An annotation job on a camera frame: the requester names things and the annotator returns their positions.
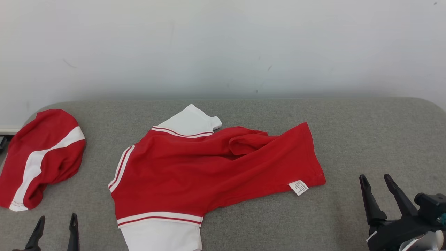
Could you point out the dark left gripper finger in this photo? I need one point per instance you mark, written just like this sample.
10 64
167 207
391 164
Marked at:
36 237
73 233

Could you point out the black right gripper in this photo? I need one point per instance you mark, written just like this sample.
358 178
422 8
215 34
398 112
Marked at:
393 235

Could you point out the red shorts with white stripe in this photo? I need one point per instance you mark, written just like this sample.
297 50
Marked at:
59 167

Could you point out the red jersey with white sleeves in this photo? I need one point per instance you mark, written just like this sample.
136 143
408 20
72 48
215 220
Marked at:
181 174

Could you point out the grey fabric sofa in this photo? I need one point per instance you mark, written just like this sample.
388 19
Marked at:
348 139

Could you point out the white baseboard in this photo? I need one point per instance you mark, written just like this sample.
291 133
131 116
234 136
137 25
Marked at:
8 131

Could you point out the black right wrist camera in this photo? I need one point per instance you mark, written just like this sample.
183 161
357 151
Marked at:
432 207

